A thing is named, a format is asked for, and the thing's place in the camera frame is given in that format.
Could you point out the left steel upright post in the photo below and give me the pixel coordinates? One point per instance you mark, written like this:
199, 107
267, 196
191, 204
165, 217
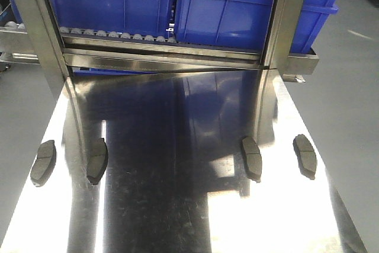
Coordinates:
43, 31

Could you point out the right steel upright post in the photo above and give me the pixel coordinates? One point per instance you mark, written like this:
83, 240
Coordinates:
283, 22

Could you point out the steel roller rack rail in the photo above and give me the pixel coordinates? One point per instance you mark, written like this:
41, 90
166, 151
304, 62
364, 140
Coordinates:
124, 52

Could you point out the brake pad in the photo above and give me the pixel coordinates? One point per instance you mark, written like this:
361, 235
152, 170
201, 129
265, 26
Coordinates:
97, 161
44, 163
252, 159
306, 156

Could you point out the blue plastic bin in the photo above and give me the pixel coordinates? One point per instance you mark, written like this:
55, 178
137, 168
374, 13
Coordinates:
244, 23
145, 17

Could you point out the left blue plastic bin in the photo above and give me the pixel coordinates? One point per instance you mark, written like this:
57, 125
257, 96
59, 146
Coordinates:
145, 17

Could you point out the steel upright post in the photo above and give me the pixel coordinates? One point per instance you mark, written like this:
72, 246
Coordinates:
43, 31
283, 22

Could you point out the right blue plastic bin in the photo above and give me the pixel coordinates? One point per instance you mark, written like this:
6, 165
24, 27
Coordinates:
244, 23

